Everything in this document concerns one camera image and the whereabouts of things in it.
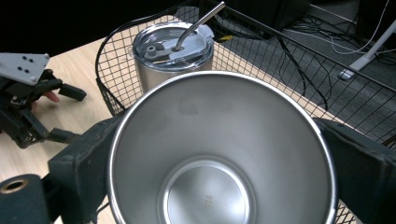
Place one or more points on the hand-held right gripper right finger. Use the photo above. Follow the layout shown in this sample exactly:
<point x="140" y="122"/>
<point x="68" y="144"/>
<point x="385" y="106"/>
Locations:
<point x="367" y="174"/>

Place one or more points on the metal straw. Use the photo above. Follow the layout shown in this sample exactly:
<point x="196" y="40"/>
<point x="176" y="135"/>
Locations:
<point x="199" y="22"/>

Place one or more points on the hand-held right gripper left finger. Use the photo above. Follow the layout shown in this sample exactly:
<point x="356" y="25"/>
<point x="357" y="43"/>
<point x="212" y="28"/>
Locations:
<point x="81" y="168"/>

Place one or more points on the steel tumbler with clear lid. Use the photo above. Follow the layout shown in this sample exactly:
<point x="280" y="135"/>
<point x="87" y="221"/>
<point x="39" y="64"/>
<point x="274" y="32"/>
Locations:
<point x="146" y="77"/>

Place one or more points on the white metal desk frame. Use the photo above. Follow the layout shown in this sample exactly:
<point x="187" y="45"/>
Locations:
<point x="367" y="59"/>

